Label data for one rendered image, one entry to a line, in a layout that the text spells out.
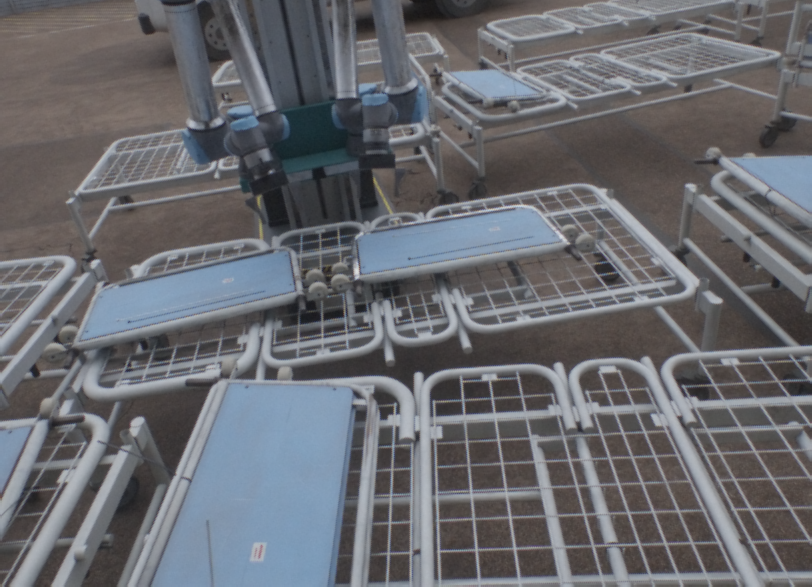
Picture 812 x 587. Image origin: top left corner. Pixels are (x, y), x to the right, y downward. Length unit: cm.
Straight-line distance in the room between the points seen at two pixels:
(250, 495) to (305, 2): 192
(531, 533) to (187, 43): 196
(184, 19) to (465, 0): 743
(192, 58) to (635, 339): 200
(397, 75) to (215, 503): 171
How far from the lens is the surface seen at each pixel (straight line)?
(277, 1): 278
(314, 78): 284
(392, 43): 252
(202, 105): 253
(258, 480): 153
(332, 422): 163
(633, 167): 425
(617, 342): 271
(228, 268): 240
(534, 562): 201
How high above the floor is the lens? 167
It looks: 30 degrees down
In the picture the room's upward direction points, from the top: 8 degrees counter-clockwise
